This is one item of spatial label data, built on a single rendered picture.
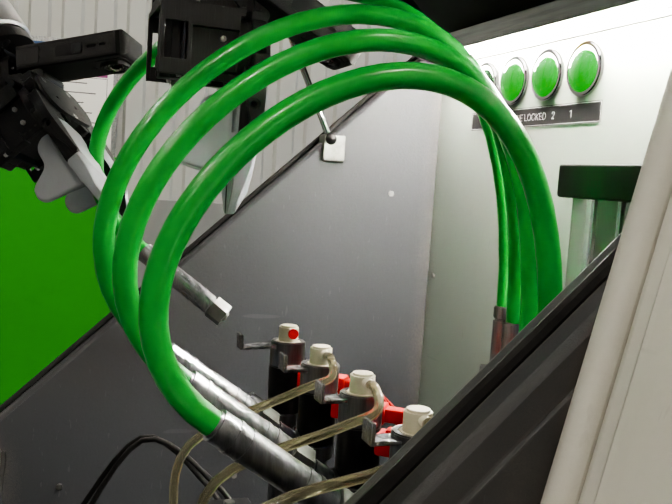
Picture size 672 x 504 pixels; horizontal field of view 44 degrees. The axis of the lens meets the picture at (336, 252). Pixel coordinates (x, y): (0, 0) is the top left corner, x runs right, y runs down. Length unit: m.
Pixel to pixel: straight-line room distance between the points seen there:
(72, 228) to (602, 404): 3.65
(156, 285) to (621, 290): 0.20
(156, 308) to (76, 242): 3.54
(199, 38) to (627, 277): 0.38
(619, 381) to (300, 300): 0.69
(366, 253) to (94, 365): 0.35
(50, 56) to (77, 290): 3.17
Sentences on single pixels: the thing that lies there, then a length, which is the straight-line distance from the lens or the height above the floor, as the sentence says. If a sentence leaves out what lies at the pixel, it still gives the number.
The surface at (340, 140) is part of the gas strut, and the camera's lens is 1.00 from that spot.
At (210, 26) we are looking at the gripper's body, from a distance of 0.62.
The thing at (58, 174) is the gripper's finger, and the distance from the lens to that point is 0.77.
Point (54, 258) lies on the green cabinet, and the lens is 3.93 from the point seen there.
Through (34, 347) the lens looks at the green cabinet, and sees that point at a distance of 4.00.
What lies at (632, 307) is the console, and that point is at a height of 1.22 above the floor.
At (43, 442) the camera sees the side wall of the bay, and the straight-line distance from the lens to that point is 0.99.
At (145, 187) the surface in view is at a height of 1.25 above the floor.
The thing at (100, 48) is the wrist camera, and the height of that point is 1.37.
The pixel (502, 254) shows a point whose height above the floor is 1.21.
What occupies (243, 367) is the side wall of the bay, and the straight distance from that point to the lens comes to 1.00.
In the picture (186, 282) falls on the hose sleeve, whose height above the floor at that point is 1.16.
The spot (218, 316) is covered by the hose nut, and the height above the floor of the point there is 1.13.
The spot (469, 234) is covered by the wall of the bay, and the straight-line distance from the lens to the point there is 0.97.
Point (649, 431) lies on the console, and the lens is 0.32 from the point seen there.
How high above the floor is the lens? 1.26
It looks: 5 degrees down
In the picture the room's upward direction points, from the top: 4 degrees clockwise
